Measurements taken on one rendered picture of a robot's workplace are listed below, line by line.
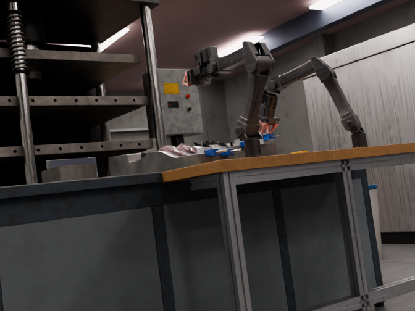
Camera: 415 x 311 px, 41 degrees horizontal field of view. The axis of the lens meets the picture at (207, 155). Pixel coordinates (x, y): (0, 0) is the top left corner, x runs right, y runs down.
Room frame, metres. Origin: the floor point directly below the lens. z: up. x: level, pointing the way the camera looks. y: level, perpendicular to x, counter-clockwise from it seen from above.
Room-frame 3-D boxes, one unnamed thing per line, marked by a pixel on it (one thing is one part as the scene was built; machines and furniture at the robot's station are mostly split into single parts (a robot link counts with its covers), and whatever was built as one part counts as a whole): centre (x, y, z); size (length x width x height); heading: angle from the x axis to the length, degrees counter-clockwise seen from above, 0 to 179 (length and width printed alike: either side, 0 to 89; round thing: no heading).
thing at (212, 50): (2.26, -0.07, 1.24); 0.12 x 0.09 x 0.12; 33
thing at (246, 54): (2.12, -0.17, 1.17); 0.30 x 0.09 x 0.12; 33
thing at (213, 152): (2.22, -0.03, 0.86); 0.13 x 0.05 x 0.05; 54
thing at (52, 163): (3.02, 0.84, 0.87); 0.50 x 0.27 x 0.17; 37
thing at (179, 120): (3.39, 0.17, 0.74); 0.30 x 0.22 x 1.47; 127
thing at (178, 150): (2.42, 0.16, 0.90); 0.26 x 0.18 x 0.08; 54
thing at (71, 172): (2.20, 0.56, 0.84); 0.20 x 0.15 x 0.07; 37
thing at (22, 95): (2.68, 0.86, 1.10); 0.05 x 0.05 x 1.30
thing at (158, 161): (2.42, 0.16, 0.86); 0.50 x 0.26 x 0.11; 54
